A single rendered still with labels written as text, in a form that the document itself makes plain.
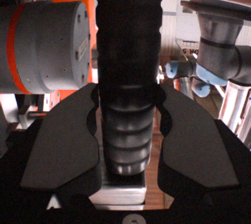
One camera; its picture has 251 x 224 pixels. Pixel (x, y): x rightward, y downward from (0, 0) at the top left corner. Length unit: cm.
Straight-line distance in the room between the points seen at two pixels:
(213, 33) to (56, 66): 47
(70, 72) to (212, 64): 47
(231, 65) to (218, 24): 15
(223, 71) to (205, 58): 7
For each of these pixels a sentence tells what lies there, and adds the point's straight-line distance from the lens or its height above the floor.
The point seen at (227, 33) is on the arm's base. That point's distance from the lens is 61.
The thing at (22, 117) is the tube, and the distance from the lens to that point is 41.
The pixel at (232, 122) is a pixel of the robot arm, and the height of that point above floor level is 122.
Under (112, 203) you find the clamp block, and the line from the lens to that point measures 17.
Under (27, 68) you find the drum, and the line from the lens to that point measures 26.
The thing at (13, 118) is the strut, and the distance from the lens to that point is 41.
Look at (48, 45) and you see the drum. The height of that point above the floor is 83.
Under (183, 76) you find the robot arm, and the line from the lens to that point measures 91.
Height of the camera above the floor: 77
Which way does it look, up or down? 30 degrees up
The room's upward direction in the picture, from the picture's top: 179 degrees counter-clockwise
